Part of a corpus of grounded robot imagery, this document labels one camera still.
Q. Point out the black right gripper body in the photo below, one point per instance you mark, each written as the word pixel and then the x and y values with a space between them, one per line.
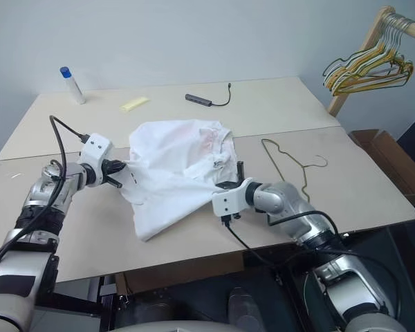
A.
pixel 228 185

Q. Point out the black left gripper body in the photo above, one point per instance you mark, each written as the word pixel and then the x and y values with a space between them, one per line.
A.
pixel 110 166

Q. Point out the white shorts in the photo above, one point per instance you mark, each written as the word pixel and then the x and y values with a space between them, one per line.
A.
pixel 173 173

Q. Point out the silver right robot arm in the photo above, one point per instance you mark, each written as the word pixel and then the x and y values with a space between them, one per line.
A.
pixel 297 207

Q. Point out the pale yellow sponge piece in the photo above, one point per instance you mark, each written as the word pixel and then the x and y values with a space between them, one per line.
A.
pixel 133 103

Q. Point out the white bottle with blue cap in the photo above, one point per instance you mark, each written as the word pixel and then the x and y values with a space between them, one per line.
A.
pixel 74 88

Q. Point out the small white scrap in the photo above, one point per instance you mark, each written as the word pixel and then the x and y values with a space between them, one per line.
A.
pixel 15 175

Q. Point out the hangers on wooden rack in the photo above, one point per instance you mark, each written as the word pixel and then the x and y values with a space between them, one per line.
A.
pixel 337 103

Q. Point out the brown cardboard box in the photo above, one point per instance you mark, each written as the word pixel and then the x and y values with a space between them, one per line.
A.
pixel 384 152

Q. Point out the silver robot torso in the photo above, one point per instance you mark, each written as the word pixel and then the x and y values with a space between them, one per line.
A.
pixel 180 326

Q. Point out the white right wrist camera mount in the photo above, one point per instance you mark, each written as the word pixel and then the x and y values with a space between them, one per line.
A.
pixel 230 202

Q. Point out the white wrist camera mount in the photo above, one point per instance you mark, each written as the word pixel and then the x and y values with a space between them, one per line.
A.
pixel 96 150
pixel 230 202

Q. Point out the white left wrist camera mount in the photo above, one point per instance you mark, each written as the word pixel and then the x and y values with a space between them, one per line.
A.
pixel 96 150

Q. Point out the black table frame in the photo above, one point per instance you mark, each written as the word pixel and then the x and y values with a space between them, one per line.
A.
pixel 100 294

